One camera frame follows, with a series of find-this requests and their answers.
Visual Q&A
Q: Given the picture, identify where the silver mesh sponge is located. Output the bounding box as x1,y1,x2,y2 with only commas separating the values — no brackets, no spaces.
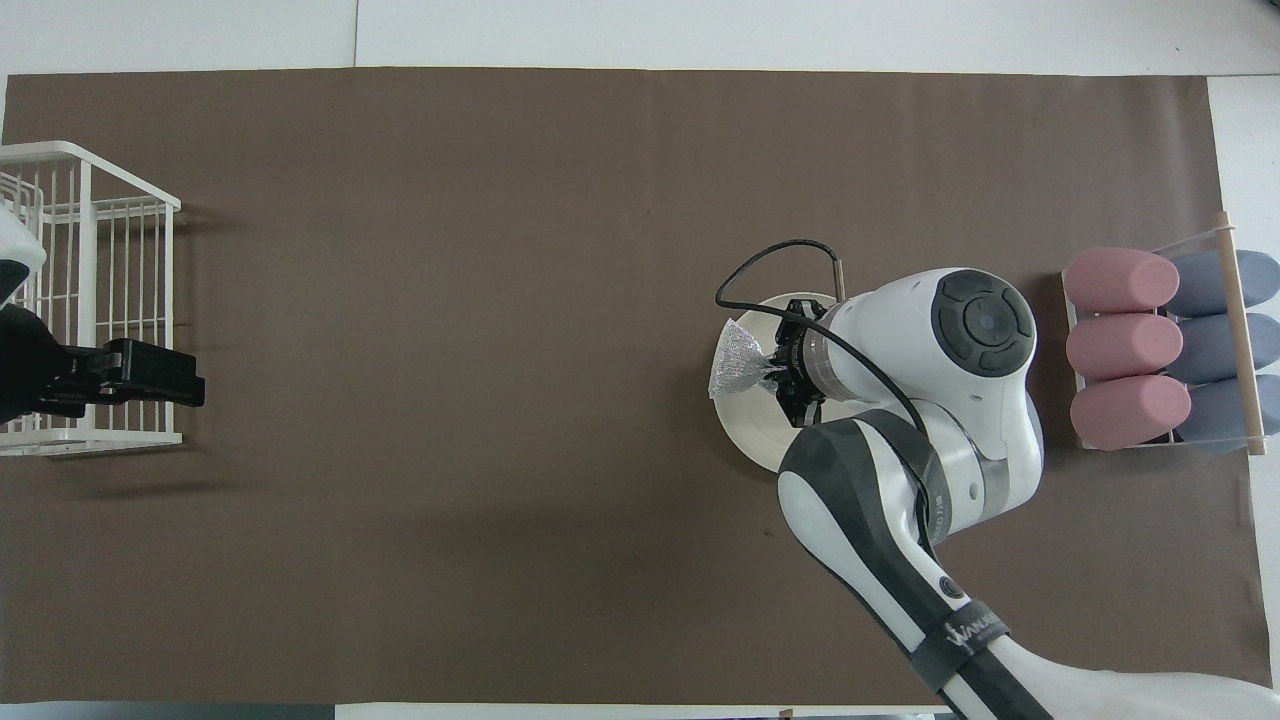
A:
708,318,786,399

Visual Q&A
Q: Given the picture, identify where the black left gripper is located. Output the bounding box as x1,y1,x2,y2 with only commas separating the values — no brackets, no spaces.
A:
0,305,206,426

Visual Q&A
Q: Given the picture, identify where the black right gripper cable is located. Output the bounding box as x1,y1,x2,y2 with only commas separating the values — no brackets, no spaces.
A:
715,240,946,546

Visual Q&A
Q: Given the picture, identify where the cup rack with wooden handle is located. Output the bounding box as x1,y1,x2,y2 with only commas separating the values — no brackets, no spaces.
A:
1060,210,1269,459

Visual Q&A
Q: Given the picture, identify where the pink cup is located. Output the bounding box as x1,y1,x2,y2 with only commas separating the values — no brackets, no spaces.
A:
1070,374,1193,451
1066,313,1185,382
1062,247,1181,313

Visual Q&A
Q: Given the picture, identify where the cream round plate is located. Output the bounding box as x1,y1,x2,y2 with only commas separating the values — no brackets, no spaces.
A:
712,293,851,473

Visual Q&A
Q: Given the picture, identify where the white wire dish rack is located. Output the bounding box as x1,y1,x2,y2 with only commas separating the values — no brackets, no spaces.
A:
0,140,184,457

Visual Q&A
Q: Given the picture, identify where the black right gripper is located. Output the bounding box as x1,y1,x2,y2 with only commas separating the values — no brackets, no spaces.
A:
764,298,831,429

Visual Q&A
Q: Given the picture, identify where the blue cup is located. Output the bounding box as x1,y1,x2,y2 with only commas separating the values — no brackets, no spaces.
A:
1178,313,1280,385
1168,250,1280,317
1178,375,1280,456

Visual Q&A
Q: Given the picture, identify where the brown table mat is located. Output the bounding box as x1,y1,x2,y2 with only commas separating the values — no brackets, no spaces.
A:
0,68,1273,706

